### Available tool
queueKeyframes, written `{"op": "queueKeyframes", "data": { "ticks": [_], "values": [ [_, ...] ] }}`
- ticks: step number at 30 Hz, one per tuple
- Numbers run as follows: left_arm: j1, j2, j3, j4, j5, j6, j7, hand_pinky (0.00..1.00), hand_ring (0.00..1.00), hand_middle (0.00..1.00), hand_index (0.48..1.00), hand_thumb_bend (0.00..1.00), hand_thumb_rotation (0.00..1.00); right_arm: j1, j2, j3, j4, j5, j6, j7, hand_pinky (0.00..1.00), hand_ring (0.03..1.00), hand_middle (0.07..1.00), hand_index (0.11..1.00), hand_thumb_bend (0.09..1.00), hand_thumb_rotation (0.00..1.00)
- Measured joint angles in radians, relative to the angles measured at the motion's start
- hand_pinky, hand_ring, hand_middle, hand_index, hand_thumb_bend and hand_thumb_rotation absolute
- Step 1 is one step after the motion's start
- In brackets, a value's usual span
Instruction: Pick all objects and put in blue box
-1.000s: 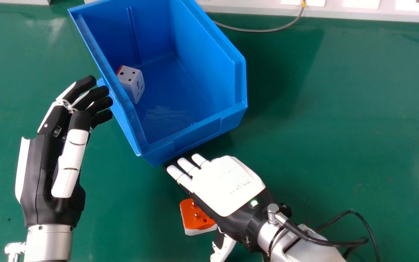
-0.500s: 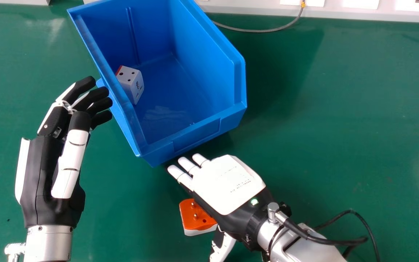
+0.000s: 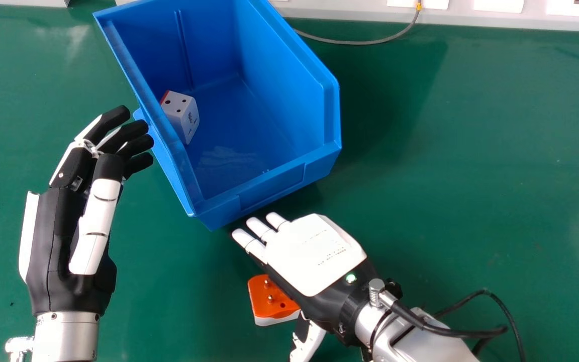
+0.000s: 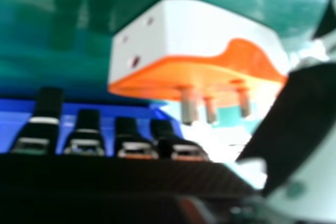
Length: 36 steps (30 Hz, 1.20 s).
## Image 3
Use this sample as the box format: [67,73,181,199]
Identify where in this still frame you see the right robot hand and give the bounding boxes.
[231,212,404,362]

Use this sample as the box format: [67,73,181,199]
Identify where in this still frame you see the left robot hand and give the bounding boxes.
[19,105,155,317]

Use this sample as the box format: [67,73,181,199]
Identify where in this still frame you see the white-and-orange plug adapter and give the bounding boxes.
[159,90,200,145]
[248,275,301,327]

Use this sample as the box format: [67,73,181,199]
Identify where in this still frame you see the blue plastic bin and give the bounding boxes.
[92,0,342,232]

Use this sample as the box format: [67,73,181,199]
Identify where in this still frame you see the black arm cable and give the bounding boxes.
[391,288,526,362]

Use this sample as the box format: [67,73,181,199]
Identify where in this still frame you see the grey cable with yellow plug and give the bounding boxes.
[293,0,424,46]

